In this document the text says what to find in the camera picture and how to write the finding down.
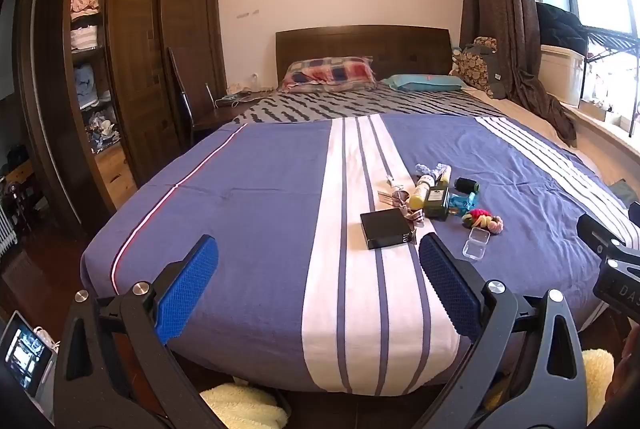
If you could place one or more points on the teal pillow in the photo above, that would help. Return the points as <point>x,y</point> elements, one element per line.
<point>425,82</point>

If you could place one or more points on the black box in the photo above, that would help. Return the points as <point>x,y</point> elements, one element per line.
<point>385,226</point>

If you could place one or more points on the dark wooden wardrobe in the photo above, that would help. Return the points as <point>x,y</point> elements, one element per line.
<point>135,59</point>

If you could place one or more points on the black metal frame chair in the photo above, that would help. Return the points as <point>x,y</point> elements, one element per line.
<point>180,99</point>

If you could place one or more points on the black jacket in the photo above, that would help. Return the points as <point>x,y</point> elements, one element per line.
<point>560,26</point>

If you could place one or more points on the dark wooden headboard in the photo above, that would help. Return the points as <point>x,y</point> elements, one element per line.
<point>360,44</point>

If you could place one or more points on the clear plastic box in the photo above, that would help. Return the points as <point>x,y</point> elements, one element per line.
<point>476,244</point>

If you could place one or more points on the white storage box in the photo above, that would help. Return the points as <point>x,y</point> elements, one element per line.
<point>560,74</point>

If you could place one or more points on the dark green bottle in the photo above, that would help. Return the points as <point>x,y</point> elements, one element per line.
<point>436,204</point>

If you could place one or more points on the white folded clothes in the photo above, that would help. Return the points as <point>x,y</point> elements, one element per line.
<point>85,38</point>

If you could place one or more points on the yellow lotion bottle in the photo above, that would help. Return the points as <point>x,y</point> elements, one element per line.
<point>418,196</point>

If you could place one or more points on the brown patterned cushion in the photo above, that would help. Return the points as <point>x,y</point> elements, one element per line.
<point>477,66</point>

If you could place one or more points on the black metal rack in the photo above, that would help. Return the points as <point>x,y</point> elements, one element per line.
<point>612,39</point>

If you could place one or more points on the grey zebra pattern sheet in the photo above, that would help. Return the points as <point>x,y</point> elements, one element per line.
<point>350,106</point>

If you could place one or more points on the cream fluffy slipper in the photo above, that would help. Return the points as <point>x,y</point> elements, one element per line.
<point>240,406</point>
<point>599,379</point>

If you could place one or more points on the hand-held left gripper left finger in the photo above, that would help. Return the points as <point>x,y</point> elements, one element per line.
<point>187,289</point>

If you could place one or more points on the pink folded clothes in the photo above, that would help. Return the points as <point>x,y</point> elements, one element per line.
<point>85,4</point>

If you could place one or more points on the colourful yarn toy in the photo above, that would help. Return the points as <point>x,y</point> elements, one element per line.
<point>482,220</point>

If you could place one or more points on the wooden nightstand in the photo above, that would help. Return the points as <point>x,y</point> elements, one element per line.
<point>220,116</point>

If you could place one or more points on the blue folded clothes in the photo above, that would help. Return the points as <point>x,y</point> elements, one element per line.
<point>86,81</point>

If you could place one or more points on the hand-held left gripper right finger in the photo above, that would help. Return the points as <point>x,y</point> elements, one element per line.
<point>450,289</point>

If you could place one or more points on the teal plastic clip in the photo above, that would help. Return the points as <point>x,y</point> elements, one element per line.
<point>462,204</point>

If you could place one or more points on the black thread spool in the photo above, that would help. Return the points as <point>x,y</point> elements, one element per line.
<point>465,185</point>

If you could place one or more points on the red blue plaid pillow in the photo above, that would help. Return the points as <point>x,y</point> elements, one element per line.
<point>327,73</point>

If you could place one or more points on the tablet with lit screen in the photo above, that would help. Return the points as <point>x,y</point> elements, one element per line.
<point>25,354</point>

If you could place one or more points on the brown curtain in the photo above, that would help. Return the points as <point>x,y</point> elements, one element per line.
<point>500,9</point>

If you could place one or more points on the blue white striped duvet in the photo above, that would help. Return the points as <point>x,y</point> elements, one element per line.
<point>250,209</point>

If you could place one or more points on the patterned clothes pile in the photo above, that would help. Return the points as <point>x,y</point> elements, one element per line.
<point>102,131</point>

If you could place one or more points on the white radiator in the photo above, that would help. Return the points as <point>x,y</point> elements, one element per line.
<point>6,229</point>

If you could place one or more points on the silver metal clips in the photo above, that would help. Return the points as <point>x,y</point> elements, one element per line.
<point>400,200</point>

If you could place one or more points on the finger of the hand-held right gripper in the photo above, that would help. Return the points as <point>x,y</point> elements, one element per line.
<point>595,231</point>
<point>635,215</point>

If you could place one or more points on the dark green cloth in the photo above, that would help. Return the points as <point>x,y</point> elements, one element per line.
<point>627,191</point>

